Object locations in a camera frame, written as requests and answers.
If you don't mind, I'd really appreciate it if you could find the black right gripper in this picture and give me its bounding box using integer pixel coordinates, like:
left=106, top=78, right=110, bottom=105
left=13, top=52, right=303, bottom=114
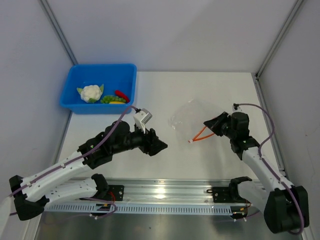
left=203, top=112, right=236, bottom=140

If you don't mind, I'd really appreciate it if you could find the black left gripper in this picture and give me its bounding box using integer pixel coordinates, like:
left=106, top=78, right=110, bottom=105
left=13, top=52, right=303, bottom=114
left=111, top=121, right=168, bottom=156

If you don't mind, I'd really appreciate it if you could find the clear zip bag orange zipper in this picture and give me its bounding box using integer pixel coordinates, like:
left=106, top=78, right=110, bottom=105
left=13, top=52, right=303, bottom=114
left=167, top=97, right=226, bottom=144

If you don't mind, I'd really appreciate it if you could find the red chili pepper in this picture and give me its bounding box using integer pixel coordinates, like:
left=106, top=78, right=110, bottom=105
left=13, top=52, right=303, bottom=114
left=115, top=90, right=130, bottom=103

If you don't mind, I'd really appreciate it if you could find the white cauliflower with green leaves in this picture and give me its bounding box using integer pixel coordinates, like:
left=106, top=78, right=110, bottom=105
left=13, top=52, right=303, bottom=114
left=76, top=84, right=104, bottom=103

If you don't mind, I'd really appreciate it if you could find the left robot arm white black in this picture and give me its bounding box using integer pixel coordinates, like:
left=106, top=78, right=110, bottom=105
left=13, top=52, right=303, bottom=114
left=9, top=121, right=168, bottom=221

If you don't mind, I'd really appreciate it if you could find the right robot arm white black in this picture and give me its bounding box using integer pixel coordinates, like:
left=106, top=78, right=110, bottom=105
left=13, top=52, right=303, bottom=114
left=203, top=111, right=310, bottom=234

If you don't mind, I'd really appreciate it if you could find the yellow lemon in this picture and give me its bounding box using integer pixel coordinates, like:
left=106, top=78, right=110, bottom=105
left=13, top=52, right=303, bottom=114
left=109, top=101, right=125, bottom=105

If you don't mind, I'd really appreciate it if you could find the green grape bunch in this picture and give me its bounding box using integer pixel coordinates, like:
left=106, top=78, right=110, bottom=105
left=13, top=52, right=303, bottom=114
left=100, top=95, right=126, bottom=104

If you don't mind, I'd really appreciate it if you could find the blue plastic bin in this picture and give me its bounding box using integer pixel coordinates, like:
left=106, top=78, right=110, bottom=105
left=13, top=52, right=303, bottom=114
left=59, top=63, right=137, bottom=115

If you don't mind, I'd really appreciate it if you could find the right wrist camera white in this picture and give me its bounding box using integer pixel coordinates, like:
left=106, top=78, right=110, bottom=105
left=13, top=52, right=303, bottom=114
left=232, top=103, right=243, bottom=113

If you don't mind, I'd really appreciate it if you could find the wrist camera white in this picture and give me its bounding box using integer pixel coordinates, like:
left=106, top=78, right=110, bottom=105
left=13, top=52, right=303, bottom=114
left=133, top=108, right=153, bottom=134
left=232, top=103, right=243, bottom=113

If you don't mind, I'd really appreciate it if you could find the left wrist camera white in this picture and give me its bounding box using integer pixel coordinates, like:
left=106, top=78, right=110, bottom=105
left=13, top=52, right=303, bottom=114
left=133, top=108, right=153, bottom=134

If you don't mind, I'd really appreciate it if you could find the aluminium mounting rail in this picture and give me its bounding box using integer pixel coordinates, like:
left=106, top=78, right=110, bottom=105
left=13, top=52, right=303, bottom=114
left=106, top=178, right=230, bottom=204

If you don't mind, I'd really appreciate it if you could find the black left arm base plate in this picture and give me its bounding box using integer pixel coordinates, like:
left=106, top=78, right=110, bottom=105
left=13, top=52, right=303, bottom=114
left=91, top=185, right=125, bottom=202

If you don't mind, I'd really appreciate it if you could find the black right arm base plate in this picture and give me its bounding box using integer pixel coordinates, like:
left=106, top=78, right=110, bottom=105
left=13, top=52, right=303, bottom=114
left=206, top=186, right=248, bottom=204

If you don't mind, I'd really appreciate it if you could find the slotted grey cable duct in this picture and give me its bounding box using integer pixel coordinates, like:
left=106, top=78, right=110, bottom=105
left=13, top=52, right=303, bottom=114
left=45, top=201, right=233, bottom=216

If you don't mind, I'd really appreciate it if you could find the right aluminium frame post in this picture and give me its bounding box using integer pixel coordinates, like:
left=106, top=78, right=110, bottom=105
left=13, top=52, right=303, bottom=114
left=255, top=0, right=307, bottom=80

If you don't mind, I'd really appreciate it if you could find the aluminium frame post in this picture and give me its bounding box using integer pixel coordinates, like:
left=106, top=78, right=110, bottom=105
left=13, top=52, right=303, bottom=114
left=38, top=0, right=78, bottom=66
left=255, top=0, right=307, bottom=80

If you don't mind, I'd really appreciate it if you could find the left aluminium frame post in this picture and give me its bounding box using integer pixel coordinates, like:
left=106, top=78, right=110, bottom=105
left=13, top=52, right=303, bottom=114
left=38, top=0, right=78, bottom=66

